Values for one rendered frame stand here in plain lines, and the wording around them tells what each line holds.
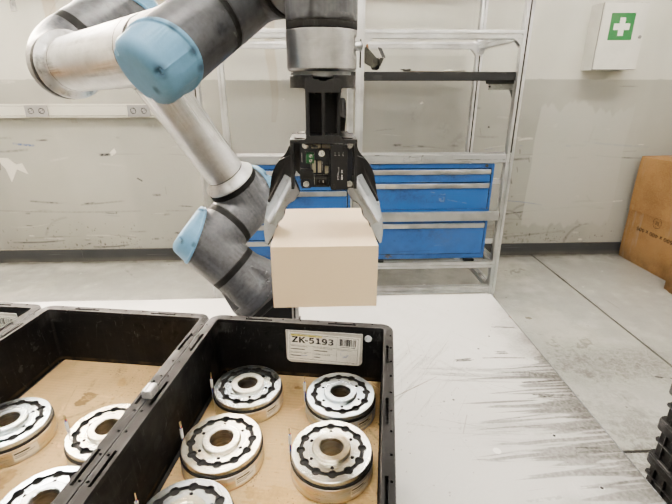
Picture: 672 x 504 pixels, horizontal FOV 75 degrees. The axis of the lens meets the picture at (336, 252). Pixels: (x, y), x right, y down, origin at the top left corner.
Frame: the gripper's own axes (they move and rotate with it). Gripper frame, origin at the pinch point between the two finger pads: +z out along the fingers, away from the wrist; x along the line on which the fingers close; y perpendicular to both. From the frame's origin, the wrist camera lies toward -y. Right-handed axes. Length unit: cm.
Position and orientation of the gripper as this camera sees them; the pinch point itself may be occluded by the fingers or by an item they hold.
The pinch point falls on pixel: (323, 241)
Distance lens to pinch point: 56.7
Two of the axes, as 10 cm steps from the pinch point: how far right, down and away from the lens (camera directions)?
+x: 10.0, -0.1, 0.4
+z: 0.0, 9.3, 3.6
